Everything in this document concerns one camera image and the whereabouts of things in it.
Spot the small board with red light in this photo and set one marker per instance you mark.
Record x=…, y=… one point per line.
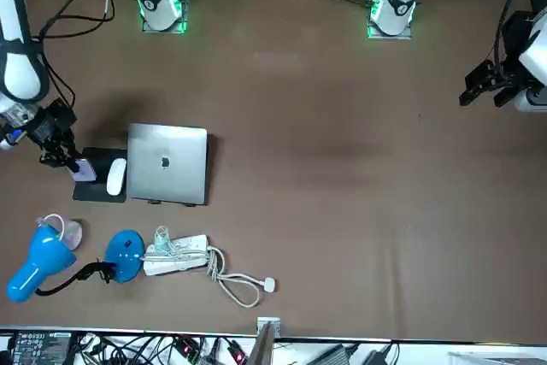
x=188, y=347

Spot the grey power brick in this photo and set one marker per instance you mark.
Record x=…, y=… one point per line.
x=331, y=354

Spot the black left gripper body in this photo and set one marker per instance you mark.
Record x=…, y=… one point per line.
x=510, y=40

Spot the black labelled power adapter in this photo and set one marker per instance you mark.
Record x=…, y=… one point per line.
x=38, y=345

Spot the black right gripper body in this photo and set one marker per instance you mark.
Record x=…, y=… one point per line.
x=53, y=121

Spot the aluminium post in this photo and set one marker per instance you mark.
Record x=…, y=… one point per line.
x=267, y=339

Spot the white computer mouse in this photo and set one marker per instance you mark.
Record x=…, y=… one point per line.
x=116, y=177

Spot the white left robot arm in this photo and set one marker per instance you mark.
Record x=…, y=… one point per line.
x=397, y=1

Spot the grey laptop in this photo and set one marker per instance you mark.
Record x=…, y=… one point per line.
x=166, y=164

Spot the white power strip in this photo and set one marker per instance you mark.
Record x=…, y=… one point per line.
x=179, y=260

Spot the purple smartphone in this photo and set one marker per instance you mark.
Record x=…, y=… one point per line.
x=85, y=172

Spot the blue desk lamp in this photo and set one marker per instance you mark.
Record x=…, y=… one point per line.
x=42, y=254

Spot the black mouse pad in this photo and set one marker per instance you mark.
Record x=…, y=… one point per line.
x=92, y=192

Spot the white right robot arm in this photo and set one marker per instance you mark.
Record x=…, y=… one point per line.
x=17, y=19

